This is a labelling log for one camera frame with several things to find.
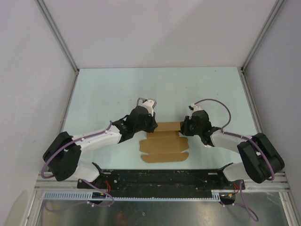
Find brown cardboard box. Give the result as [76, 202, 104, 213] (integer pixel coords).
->
[139, 122, 189, 163]

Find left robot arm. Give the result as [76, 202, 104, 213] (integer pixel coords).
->
[41, 106, 158, 188]

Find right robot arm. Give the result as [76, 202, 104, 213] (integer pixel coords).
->
[180, 110, 285, 189]

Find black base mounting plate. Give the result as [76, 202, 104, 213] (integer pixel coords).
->
[77, 169, 239, 199]

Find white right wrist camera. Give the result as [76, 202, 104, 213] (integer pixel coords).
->
[189, 104, 203, 114]

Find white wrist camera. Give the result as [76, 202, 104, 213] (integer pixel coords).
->
[189, 104, 203, 114]
[142, 98, 157, 116]

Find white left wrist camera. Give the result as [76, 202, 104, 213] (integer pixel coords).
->
[142, 98, 157, 116]

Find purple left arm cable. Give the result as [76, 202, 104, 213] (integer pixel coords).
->
[41, 97, 146, 212]

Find grey slotted cable duct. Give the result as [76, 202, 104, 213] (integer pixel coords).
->
[41, 189, 222, 202]

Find right aluminium corner post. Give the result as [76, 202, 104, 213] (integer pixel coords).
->
[240, 0, 286, 72]

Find aluminium corner post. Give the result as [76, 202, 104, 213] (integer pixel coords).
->
[35, 0, 79, 73]
[240, 0, 286, 72]

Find left aluminium corner post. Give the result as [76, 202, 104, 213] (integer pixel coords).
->
[35, 0, 79, 73]

